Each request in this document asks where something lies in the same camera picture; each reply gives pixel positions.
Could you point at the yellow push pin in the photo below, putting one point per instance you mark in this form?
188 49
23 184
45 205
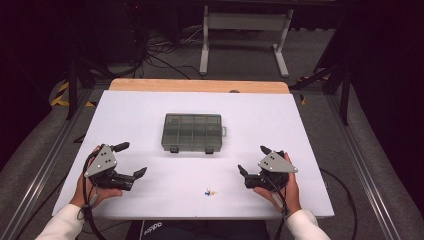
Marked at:
213 192

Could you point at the wooden table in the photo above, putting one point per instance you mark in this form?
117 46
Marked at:
200 85

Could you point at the blue push pin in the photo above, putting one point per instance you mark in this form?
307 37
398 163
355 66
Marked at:
207 192

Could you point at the aluminium floor rail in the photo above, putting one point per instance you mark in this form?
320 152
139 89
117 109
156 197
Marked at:
40 173
363 166

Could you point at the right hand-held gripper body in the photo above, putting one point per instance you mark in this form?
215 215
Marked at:
273 166

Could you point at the person's left hand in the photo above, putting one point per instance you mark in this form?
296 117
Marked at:
78 191

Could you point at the white table sheet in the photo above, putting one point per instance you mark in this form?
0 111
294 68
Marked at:
140 116

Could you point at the person's right hand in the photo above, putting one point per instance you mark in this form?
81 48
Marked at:
293 196

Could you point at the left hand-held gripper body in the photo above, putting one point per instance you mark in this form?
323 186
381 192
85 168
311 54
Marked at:
101 163

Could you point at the white metal stand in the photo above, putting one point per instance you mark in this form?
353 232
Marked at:
246 21

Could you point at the black tripod stand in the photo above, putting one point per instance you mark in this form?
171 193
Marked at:
345 96
71 90

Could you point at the person's dark pants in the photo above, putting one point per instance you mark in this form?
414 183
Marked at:
206 230

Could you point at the grey transparent compartment box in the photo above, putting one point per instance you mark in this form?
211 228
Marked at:
191 131

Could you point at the yellow black floor tape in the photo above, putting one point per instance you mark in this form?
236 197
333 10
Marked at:
60 96

